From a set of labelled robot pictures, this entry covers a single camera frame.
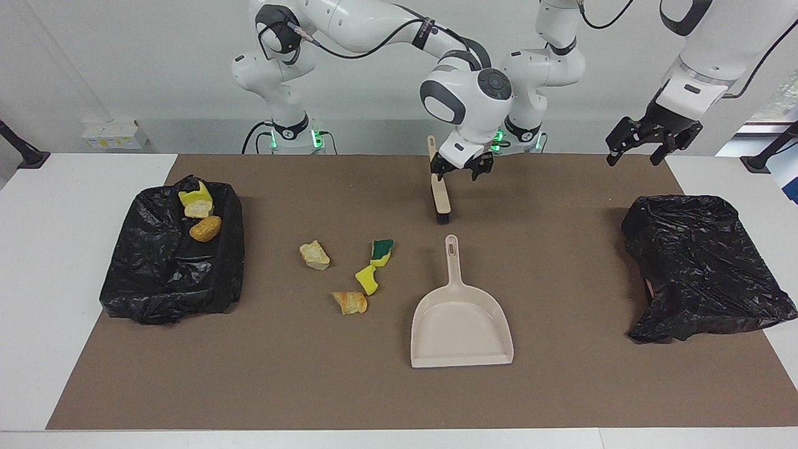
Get light blue panel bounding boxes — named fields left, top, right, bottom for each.
left=773, top=147, right=798, bottom=206

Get beige plastic dustpan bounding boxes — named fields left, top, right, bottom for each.
left=410, top=234, right=514, bottom=369

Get beige brush black bristles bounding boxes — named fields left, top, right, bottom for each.
left=427, top=135, right=452, bottom=224

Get brown bread roll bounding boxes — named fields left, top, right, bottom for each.
left=189, top=216, right=223, bottom=243

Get orange croissant piece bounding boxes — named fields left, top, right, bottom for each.
left=332, top=291, right=368, bottom=316

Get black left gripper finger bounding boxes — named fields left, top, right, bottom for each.
left=650, top=123, right=704, bottom=167
left=606, top=115, right=649, bottom=166

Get white power strip boxes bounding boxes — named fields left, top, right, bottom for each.
left=81, top=118, right=150, bottom=150

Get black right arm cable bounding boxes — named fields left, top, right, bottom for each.
left=284, top=16, right=493, bottom=69

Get green yellow sponge piece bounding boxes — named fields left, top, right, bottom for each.
left=370, top=239, right=396, bottom=268

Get black trash bag bin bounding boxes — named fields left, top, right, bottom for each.
left=100, top=175, right=245, bottom=326
left=621, top=195, right=798, bottom=344

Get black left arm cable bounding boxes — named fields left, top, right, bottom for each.
left=577, top=0, right=798, bottom=100

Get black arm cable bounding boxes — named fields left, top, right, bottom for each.
left=284, top=16, right=493, bottom=69
left=577, top=0, right=798, bottom=100

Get brown table mat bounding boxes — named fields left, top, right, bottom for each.
left=46, top=154, right=798, bottom=431

